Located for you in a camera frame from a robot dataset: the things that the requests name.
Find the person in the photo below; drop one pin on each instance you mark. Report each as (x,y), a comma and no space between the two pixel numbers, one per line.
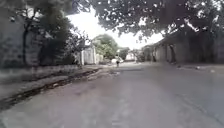
(117,62)

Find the green tree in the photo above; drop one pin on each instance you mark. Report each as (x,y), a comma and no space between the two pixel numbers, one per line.
(106,46)

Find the grey asphalt road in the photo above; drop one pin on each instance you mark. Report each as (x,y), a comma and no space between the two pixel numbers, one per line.
(133,100)

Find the large overhanging tree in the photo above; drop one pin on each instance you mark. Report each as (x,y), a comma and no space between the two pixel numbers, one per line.
(150,13)

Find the group of dark trees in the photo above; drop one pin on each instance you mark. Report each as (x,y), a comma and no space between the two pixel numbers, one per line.
(53,36)

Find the grey roadside building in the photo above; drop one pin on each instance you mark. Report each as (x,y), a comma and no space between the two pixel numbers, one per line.
(186,50)

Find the dark roadside kerb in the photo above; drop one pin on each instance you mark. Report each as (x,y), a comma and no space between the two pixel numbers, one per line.
(36,90)

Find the grey concrete sidewalk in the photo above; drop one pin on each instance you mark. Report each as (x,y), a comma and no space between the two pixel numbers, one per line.
(20,88)

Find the white gate wall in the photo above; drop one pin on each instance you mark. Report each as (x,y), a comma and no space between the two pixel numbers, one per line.
(88,56)

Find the low concrete wall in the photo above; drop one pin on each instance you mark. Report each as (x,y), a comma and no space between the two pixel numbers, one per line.
(40,70)

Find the tall grey wall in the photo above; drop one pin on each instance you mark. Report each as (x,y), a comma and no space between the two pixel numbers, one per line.
(11,43)

